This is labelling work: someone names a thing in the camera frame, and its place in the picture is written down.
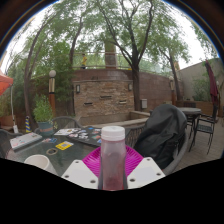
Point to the grey electrical wall box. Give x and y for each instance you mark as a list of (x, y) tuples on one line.
[(144, 103)]

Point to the grey laptop with stickers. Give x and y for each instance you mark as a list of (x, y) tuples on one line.
[(25, 140)]

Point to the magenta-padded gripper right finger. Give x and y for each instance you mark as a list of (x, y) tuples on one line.
[(144, 173)]

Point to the tall dark-trunked tree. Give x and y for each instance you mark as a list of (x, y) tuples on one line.
[(135, 86)]

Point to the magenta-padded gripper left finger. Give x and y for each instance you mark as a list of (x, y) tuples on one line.
[(79, 173)]

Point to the person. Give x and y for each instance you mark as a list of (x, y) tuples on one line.
[(84, 61)]

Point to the clear bottle with white cap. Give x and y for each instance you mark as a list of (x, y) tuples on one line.
[(112, 156)]

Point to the black wall lantern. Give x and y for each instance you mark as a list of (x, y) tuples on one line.
[(77, 89), (130, 87)]

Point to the white textured mug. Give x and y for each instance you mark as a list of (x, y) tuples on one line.
[(40, 162)]

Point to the green plant in blue pot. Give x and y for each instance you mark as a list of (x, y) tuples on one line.
[(43, 111)]

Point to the tall leaning tree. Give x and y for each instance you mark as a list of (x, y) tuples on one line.
[(28, 83)]

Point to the round dark patio table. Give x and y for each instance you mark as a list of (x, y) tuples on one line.
[(189, 110)]

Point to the dark grey backpack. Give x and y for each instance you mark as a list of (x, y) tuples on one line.
[(163, 133)]

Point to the white paper booklet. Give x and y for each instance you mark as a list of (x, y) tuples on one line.
[(65, 131)]

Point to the yellow card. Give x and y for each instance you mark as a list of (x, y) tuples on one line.
[(64, 145)]

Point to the blue yellow striped cone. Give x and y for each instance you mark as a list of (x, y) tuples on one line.
[(28, 125)]

